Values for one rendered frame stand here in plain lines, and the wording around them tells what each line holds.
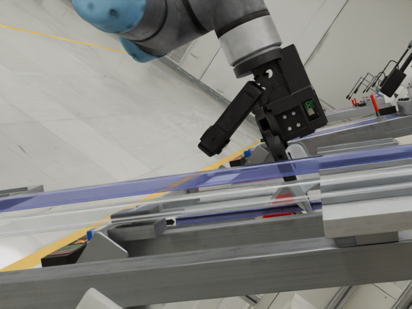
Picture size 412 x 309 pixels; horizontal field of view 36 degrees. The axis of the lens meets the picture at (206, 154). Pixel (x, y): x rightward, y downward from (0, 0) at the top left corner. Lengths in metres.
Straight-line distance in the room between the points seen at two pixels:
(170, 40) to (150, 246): 0.27
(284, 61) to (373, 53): 8.76
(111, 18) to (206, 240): 0.28
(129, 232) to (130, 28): 0.24
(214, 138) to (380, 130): 1.40
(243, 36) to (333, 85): 8.75
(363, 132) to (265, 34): 1.40
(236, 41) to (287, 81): 0.08
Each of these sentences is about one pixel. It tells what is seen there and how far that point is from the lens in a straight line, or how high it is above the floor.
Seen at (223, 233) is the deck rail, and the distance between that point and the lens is 0.77.
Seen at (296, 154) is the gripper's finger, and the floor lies 0.95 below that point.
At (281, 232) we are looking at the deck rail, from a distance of 0.76.
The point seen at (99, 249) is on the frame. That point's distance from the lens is 0.77.
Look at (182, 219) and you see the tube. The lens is 0.88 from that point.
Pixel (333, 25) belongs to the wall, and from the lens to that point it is 9.61.
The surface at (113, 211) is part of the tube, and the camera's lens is 0.40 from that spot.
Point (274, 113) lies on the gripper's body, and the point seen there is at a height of 0.98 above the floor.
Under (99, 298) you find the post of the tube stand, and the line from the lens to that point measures 0.51.
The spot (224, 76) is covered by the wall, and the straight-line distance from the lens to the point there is 9.72.
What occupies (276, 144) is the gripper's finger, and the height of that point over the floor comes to 0.95.
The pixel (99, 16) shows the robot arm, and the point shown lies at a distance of 0.72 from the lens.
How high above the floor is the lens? 1.04
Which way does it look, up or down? 11 degrees down
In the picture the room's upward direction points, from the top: 33 degrees clockwise
